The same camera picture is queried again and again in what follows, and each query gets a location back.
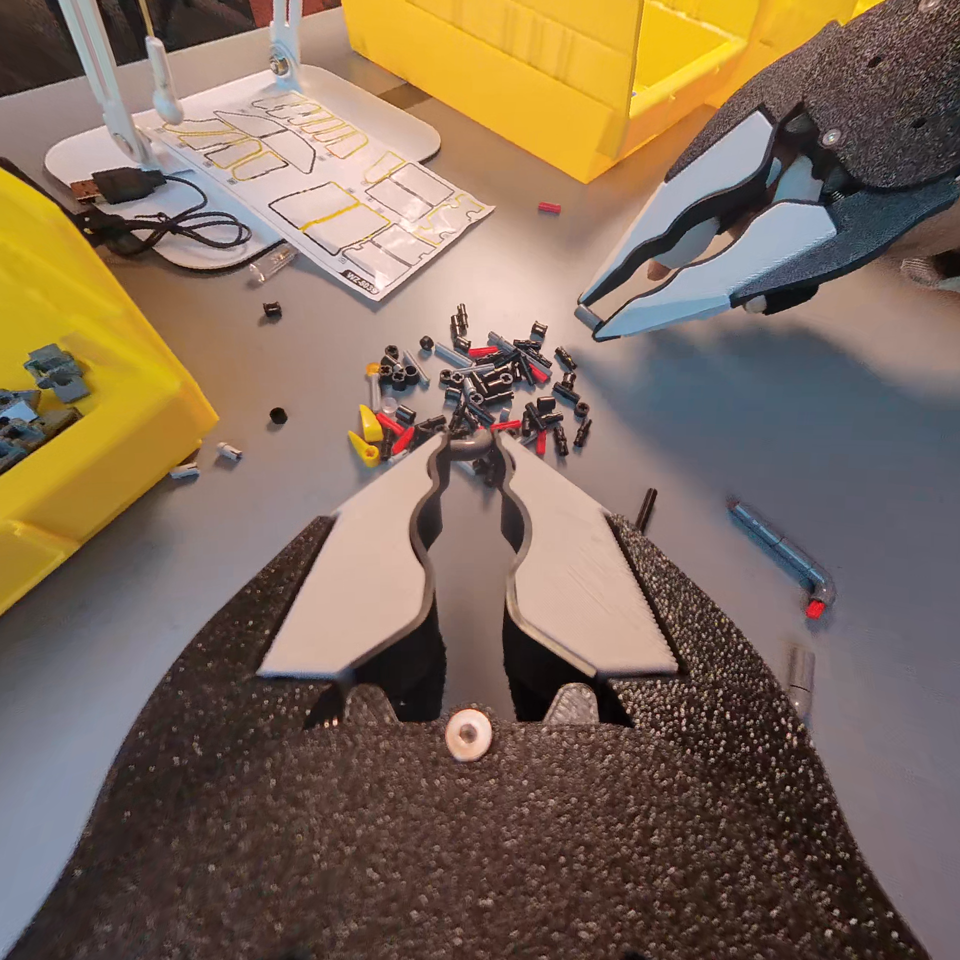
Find grey desk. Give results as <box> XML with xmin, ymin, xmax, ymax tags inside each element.
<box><xmin>0</xmin><ymin>15</ymin><xmax>960</xmax><ymax>960</ymax></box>

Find person's right forearm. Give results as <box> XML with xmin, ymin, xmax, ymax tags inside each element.
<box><xmin>898</xmin><ymin>249</ymin><xmax>960</xmax><ymax>292</ymax></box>

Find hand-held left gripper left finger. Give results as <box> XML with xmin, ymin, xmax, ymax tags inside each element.
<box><xmin>257</xmin><ymin>433</ymin><xmax>451</xmax><ymax>717</ymax></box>

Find white sticker sheet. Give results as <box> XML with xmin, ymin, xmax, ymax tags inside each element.
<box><xmin>153</xmin><ymin>93</ymin><xmax>497</xmax><ymax>303</ymax></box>

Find black usb cable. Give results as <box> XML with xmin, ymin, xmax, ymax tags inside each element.
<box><xmin>70</xmin><ymin>168</ymin><xmax>255</xmax><ymax>261</ymax></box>

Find white lamp base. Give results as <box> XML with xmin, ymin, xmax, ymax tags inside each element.
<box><xmin>44</xmin><ymin>63</ymin><xmax>442</xmax><ymax>272</ymax></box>

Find dark grey elbow connector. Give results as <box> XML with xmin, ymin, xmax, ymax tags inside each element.
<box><xmin>445</xmin><ymin>429</ymin><xmax>503</xmax><ymax>465</ymax></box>

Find heap of dark grey bricks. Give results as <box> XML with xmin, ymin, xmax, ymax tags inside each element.
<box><xmin>0</xmin><ymin>342</ymin><xmax>96</xmax><ymax>474</ymax></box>

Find yellow storage bin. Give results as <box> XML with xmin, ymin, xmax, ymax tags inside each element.
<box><xmin>340</xmin><ymin>0</ymin><xmax>756</xmax><ymax>186</ymax></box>
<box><xmin>0</xmin><ymin>168</ymin><xmax>221</xmax><ymax>617</ymax></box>
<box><xmin>742</xmin><ymin>0</ymin><xmax>891</xmax><ymax>85</ymax></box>

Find pile of black red pins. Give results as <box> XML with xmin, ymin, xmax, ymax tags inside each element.
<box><xmin>348</xmin><ymin>303</ymin><xmax>594</xmax><ymax>489</ymax></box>

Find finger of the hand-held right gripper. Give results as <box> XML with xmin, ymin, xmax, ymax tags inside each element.
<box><xmin>594</xmin><ymin>196</ymin><xmax>839</xmax><ymax>344</ymax></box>
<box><xmin>577</xmin><ymin>107</ymin><xmax>777</xmax><ymax>318</ymax></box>

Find grey bent rod red caps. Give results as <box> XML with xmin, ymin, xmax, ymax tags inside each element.
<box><xmin>725</xmin><ymin>496</ymin><xmax>838</xmax><ymax>619</ymax></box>

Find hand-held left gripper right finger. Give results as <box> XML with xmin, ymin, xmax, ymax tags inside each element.
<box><xmin>491</xmin><ymin>433</ymin><xmax>680</xmax><ymax>723</ymax></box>

